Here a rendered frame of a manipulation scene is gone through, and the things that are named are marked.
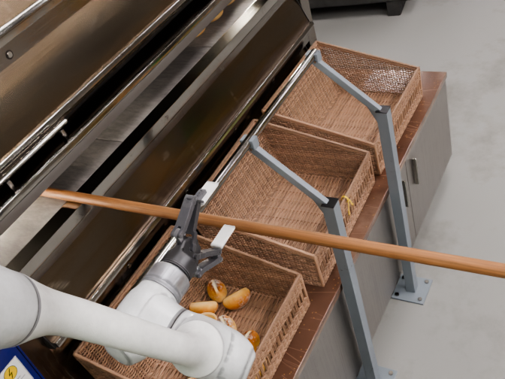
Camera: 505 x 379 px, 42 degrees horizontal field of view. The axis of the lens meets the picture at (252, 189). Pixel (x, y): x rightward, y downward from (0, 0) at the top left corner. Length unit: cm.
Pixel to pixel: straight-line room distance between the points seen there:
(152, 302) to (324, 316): 97
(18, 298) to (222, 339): 48
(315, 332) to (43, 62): 114
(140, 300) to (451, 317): 177
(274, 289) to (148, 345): 117
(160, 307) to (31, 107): 72
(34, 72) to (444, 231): 204
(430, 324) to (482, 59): 203
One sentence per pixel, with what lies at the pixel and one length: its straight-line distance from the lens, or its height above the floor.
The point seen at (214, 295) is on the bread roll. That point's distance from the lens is 226.
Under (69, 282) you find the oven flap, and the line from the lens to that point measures 197.
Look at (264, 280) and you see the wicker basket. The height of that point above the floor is 66.
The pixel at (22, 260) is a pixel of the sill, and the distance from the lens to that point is 186.
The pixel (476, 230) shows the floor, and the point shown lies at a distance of 316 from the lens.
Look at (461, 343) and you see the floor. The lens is 276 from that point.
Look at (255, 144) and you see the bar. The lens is 192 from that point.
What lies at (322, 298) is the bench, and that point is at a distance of 220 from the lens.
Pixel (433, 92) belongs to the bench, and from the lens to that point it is 302.
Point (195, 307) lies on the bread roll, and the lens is 223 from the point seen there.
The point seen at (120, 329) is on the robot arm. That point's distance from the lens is 105.
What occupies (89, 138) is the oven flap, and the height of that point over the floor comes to 141.
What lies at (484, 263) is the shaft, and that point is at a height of 120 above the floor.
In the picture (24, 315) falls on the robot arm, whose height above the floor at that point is 171.
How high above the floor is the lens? 224
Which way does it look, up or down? 38 degrees down
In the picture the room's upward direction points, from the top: 19 degrees counter-clockwise
